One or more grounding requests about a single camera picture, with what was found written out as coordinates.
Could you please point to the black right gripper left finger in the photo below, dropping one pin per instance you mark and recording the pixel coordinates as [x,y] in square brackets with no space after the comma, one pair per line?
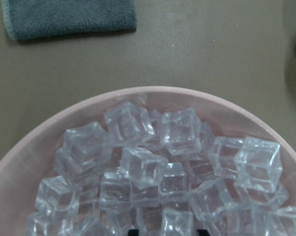
[133,232]

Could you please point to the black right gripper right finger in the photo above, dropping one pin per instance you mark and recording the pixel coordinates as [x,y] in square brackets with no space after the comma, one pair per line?
[202,232]

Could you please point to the pile of clear ice cubes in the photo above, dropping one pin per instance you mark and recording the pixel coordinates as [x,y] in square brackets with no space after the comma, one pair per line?
[166,174]

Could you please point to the pink bowl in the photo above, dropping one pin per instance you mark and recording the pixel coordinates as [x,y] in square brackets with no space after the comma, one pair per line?
[23,167]

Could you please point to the grey folded cloth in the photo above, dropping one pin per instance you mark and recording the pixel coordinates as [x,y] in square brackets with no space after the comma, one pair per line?
[35,19]

